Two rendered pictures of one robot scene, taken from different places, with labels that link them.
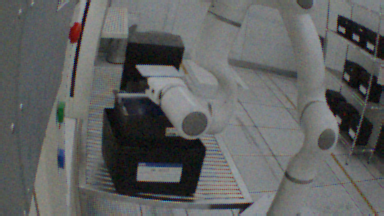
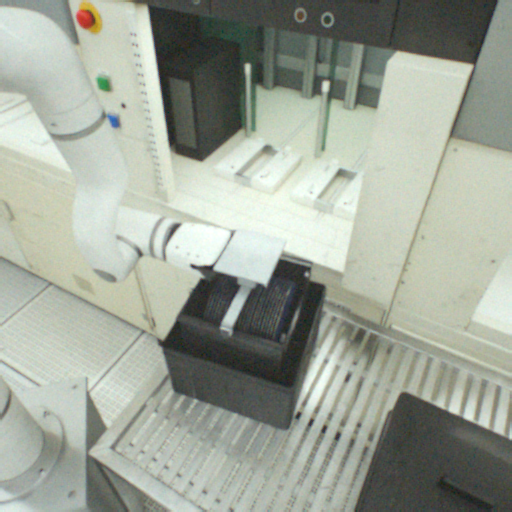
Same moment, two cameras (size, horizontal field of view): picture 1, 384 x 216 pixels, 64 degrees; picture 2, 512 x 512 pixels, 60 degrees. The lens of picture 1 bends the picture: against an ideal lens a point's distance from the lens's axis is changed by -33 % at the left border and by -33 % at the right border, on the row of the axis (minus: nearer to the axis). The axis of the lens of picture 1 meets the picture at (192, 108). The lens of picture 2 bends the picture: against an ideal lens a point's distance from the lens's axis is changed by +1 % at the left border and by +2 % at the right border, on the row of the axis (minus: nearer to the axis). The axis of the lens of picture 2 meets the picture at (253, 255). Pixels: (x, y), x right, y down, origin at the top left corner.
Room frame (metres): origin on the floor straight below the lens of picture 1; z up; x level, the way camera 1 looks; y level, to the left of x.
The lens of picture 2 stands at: (1.65, -0.30, 1.67)
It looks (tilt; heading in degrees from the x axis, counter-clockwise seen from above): 44 degrees down; 134
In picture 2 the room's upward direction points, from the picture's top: straight up
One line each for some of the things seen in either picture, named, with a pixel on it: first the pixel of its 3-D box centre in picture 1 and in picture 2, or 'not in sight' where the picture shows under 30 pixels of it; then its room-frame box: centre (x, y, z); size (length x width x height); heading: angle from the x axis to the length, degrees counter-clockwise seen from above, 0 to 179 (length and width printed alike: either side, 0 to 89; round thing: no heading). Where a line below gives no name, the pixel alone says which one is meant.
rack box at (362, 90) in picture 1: (370, 86); not in sight; (3.46, -1.84, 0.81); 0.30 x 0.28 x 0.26; 13
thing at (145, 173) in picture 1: (146, 151); (249, 337); (1.24, 0.11, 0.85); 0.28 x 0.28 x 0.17; 24
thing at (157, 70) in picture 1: (151, 120); (248, 307); (1.24, 0.11, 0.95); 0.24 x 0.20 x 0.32; 114
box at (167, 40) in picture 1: (150, 60); not in sight; (2.12, 0.25, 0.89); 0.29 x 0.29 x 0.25; 11
